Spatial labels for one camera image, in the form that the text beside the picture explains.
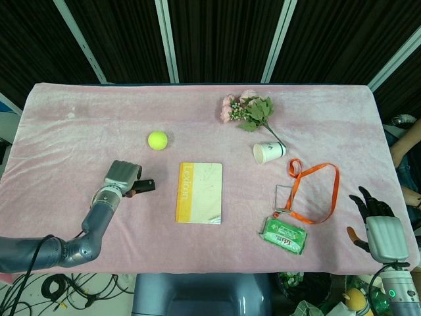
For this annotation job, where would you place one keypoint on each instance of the yellow round fruit toy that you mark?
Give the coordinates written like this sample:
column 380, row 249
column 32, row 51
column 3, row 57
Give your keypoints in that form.
column 356, row 299

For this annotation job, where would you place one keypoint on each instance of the pink artificial flower bouquet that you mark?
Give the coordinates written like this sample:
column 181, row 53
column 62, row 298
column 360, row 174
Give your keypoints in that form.
column 250, row 110

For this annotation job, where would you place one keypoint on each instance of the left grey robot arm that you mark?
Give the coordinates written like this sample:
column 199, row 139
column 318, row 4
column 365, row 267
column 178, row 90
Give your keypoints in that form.
column 62, row 233

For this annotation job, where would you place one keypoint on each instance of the clear badge holder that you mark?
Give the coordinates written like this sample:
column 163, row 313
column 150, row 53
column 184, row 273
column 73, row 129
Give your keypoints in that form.
column 283, row 197

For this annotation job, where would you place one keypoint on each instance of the pink table cloth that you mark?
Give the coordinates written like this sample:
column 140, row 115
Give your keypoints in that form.
column 210, row 131

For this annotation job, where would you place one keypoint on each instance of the white paper cup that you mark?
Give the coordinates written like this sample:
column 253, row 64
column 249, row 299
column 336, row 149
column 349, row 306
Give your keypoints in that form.
column 268, row 152

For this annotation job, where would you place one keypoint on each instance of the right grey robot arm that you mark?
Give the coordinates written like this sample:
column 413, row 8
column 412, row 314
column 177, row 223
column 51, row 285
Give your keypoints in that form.
column 399, row 288

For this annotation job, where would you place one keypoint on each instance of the grey robot torso base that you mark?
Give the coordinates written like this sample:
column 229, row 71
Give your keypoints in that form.
column 204, row 294

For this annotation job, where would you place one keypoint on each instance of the green plastic bottle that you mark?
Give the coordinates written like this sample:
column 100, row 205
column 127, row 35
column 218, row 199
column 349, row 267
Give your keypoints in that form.
column 378, row 298

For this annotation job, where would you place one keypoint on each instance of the yellow-green tennis ball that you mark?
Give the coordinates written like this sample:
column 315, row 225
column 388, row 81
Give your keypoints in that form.
column 158, row 140

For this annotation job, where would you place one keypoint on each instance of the green tissue pack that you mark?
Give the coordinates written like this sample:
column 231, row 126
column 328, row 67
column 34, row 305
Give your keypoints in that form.
column 284, row 235

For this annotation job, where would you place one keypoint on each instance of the yellow and cream notebook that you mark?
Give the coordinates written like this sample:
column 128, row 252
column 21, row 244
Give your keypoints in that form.
column 199, row 193

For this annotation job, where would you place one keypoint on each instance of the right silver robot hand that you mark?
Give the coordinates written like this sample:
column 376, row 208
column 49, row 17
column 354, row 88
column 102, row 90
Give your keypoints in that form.
column 383, row 232

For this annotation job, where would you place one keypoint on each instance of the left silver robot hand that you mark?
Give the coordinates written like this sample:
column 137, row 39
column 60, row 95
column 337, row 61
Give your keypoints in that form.
column 121, row 174

